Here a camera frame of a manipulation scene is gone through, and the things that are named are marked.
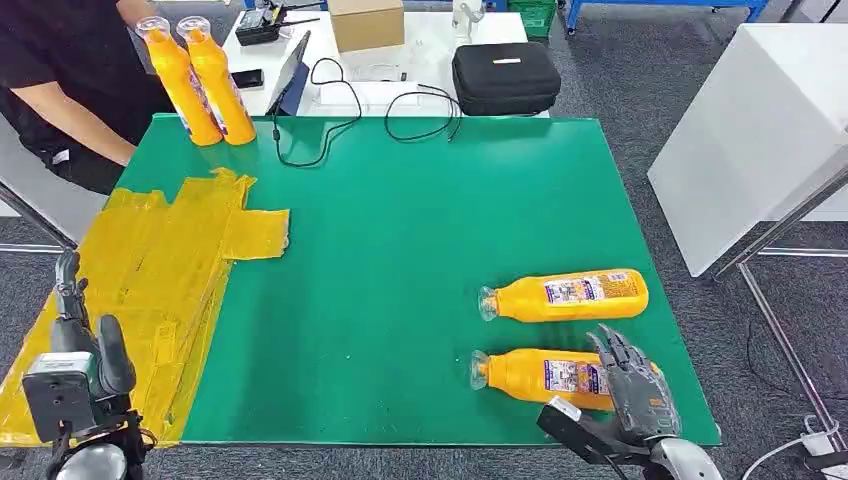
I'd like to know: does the metal table leg frame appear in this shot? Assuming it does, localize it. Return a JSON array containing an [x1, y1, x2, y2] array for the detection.
[[711, 164, 848, 453]]

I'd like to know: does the large white table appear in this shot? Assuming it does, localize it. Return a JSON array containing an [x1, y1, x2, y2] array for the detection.
[[646, 23, 848, 279]]

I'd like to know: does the blue metal frame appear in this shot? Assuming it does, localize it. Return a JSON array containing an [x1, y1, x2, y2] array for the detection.
[[563, 0, 771, 36]]

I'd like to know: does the white power cable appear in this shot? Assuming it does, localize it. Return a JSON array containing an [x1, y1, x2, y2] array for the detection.
[[739, 414, 841, 480]]

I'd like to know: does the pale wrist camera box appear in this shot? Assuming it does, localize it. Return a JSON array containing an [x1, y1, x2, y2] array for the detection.
[[535, 396, 655, 469], [21, 351, 102, 444]]

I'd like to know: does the cardboard box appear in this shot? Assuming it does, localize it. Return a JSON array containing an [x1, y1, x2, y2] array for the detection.
[[327, 0, 407, 53]]

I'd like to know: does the white plastic stand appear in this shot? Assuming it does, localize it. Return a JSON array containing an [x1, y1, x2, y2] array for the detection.
[[451, 0, 488, 39]]

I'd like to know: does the small white side table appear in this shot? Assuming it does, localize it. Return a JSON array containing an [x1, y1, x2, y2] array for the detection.
[[0, 112, 111, 256]]

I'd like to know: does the orange drink bottle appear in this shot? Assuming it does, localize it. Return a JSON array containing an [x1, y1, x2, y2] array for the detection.
[[469, 348, 664, 413], [175, 15, 258, 147], [135, 15, 225, 148], [477, 268, 651, 325]]

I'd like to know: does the black phone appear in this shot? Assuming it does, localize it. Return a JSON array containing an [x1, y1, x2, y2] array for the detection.
[[230, 68, 266, 91]]

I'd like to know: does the tablet in dark case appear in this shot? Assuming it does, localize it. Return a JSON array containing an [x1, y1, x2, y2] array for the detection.
[[265, 29, 313, 117]]

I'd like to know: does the green crate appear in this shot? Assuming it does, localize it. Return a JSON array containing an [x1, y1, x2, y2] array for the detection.
[[506, 0, 558, 39]]

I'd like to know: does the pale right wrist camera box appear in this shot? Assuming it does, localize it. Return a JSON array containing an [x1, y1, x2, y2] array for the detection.
[[535, 396, 655, 469]]

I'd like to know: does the black zipped carry case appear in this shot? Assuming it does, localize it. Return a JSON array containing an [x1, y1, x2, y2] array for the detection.
[[451, 40, 564, 118]]

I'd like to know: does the green table mat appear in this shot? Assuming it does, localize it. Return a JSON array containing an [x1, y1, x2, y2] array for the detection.
[[113, 113, 724, 449]]

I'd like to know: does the thin black floor cable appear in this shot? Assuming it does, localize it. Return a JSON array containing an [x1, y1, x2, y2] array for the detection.
[[744, 316, 848, 403]]

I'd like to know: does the black remote with antenna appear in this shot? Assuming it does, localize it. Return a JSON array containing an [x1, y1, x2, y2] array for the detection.
[[233, 1, 322, 47]]

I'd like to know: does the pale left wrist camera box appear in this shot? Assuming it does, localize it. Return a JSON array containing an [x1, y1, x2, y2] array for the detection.
[[21, 351, 102, 444]]

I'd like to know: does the white desk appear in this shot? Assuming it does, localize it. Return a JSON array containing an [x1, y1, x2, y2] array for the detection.
[[221, 9, 551, 120]]

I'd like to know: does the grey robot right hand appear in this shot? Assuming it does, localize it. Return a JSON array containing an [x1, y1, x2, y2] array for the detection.
[[585, 323, 683, 447]]

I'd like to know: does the yellow sheet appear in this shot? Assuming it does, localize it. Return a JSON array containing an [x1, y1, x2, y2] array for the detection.
[[0, 166, 291, 451]]

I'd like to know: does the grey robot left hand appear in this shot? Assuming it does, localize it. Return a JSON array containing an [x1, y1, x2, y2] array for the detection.
[[49, 250, 138, 403]]

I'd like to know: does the looped black cable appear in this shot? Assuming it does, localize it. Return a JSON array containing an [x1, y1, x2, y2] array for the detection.
[[383, 83, 464, 144]]

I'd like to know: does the long black cable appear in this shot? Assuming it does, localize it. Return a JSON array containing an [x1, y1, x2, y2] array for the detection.
[[272, 56, 364, 169]]

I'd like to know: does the white power strip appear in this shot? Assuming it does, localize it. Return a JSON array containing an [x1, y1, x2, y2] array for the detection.
[[798, 429, 848, 473]]

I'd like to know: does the person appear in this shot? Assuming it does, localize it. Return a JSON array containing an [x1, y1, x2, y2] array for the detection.
[[0, 0, 175, 197]]

